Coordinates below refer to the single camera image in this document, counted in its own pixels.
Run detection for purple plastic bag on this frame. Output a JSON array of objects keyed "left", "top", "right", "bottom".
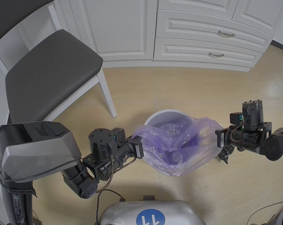
[{"left": 133, "top": 117, "right": 224, "bottom": 176}]

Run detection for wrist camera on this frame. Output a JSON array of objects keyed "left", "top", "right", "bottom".
[
  {"left": 230, "top": 112, "right": 245, "bottom": 127},
  {"left": 112, "top": 127, "right": 126, "bottom": 147}
]

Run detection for white wardrobe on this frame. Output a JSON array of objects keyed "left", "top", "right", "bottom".
[{"left": 53, "top": 0, "right": 283, "bottom": 73}]

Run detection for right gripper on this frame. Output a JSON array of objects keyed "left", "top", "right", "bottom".
[{"left": 215, "top": 128, "right": 250, "bottom": 152}]

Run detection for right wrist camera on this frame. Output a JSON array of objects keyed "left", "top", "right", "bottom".
[{"left": 230, "top": 112, "right": 245, "bottom": 127}]

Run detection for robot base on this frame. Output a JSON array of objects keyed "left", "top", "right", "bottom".
[{"left": 100, "top": 195, "right": 206, "bottom": 225}]

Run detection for white trash bin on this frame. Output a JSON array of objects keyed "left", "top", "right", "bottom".
[{"left": 144, "top": 109, "right": 201, "bottom": 176}]

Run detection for black plastic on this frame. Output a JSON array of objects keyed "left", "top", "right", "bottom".
[{"left": 218, "top": 147, "right": 234, "bottom": 165}]

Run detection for white chair grey cushions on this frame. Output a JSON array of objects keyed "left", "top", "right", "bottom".
[{"left": 0, "top": 0, "right": 118, "bottom": 125}]

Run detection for thin black cable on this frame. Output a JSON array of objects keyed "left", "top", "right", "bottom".
[{"left": 248, "top": 201, "right": 283, "bottom": 225}]

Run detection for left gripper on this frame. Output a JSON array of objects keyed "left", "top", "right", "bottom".
[{"left": 117, "top": 136, "right": 145, "bottom": 163}]

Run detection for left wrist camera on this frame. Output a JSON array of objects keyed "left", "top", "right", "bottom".
[{"left": 112, "top": 127, "right": 126, "bottom": 147}]

